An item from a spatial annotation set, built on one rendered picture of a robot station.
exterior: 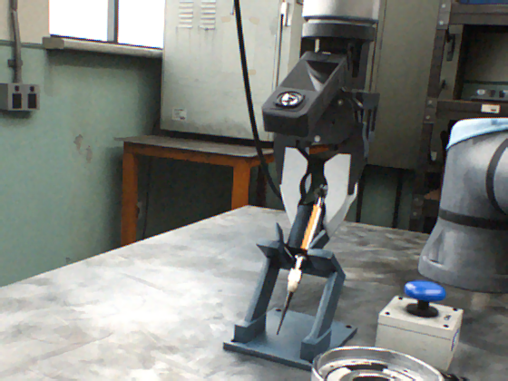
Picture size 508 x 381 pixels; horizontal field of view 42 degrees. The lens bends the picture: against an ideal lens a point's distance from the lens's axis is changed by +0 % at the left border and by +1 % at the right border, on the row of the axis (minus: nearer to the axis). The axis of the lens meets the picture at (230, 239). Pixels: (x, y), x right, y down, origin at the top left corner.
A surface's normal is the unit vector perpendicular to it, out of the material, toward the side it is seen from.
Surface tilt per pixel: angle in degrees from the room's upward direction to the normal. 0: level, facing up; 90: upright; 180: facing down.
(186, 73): 90
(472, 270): 72
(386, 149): 90
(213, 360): 0
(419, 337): 90
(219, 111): 90
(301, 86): 31
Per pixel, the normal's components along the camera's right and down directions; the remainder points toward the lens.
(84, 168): 0.89, 0.17
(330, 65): -0.14, -0.73
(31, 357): 0.07, -0.97
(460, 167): -0.93, 0.03
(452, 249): -0.66, -0.18
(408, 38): -0.45, 0.18
